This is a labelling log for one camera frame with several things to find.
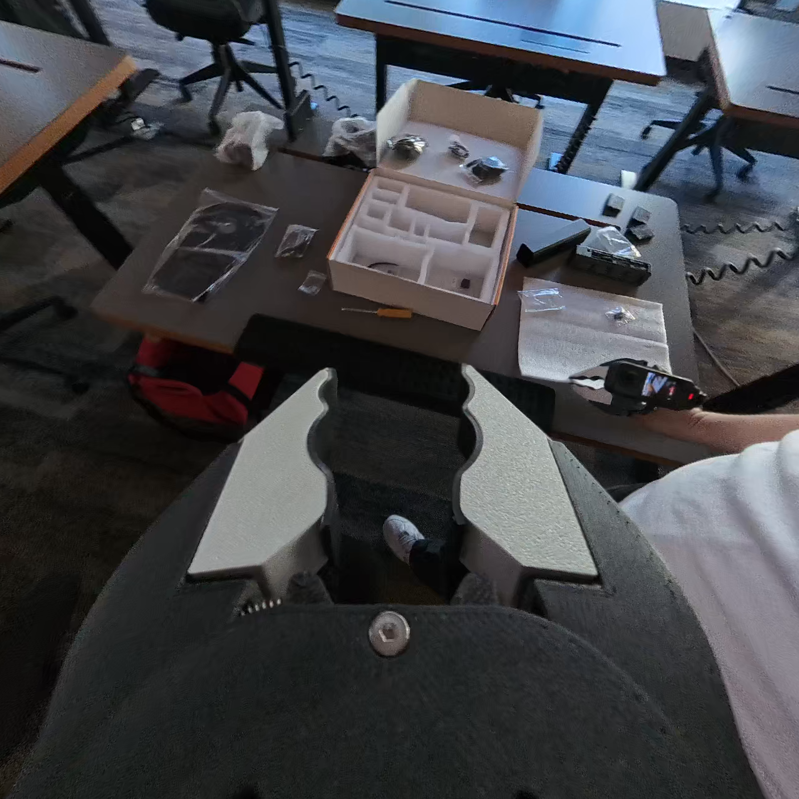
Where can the person's dark trousers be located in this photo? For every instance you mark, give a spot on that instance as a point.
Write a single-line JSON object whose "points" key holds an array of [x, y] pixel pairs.
{"points": [[437, 562]]}

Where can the small black block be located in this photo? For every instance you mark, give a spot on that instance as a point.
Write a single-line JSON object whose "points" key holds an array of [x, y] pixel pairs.
{"points": [[614, 205], [640, 215], [640, 233]]}

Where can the black mesh office chair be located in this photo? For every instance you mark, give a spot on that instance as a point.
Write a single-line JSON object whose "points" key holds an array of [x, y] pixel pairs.
{"points": [[718, 150]]}

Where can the orange white foam-lined box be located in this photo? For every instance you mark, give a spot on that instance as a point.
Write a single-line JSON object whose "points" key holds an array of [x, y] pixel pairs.
{"points": [[431, 249]]}

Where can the folded clear plastic bag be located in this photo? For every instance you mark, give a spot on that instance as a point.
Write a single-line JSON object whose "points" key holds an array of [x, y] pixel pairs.
{"points": [[615, 240]]}

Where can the clear bag metal parts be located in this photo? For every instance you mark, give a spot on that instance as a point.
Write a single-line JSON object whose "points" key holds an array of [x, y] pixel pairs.
{"points": [[407, 145]]}

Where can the white foam sheet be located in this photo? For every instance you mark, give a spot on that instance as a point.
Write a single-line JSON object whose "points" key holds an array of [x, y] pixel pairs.
{"points": [[587, 343]]}

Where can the person's white t-shirt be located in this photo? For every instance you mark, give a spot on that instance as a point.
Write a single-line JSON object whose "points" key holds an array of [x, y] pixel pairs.
{"points": [[736, 562]]}

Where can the small clear bag dark part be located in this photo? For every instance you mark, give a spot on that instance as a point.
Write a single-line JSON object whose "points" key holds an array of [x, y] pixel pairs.
{"points": [[312, 282]]}

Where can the person's white shoe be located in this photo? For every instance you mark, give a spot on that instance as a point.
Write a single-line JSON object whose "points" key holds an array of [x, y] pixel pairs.
{"points": [[402, 534]]}

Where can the red black bag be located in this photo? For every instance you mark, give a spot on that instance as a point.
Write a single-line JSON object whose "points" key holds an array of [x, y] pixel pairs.
{"points": [[193, 387]]}

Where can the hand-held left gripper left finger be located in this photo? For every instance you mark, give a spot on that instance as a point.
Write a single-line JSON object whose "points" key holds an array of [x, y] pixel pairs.
{"points": [[262, 499]]}

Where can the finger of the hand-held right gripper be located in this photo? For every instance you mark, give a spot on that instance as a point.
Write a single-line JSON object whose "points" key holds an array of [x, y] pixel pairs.
{"points": [[590, 376], [594, 393]]}

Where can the clear bag black servo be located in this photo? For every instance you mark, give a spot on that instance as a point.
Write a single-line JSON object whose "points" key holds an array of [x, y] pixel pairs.
{"points": [[485, 170]]}

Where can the tiny black part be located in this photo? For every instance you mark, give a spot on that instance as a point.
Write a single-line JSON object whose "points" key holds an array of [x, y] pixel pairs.
{"points": [[619, 315]]}

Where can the crumpled plastic bag dark contents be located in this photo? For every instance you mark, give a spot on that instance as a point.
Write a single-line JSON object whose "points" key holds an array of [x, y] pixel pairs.
{"points": [[349, 140], [249, 140]]}

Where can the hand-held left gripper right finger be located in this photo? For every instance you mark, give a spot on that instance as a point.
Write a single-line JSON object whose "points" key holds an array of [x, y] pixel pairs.
{"points": [[530, 499]]}

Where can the small clear bag black parts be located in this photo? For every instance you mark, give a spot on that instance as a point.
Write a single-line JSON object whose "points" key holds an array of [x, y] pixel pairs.
{"points": [[459, 148]]}

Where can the black rectangular part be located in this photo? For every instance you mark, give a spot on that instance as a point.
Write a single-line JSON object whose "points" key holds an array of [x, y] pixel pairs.
{"points": [[552, 240]]}

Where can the flat clear plastic bag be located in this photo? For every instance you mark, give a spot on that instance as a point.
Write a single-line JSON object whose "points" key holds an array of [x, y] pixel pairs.
{"points": [[542, 301]]}

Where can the person's right forearm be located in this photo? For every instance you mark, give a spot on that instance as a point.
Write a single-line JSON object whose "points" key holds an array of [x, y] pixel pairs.
{"points": [[705, 427]]}

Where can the dark table wooden edge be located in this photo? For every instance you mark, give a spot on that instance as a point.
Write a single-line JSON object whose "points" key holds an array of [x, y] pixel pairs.
{"points": [[761, 68], [56, 93], [518, 37]]}

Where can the clear bag black round plate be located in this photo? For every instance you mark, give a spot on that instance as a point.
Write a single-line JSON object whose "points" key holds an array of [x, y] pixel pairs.
{"points": [[209, 249]]}

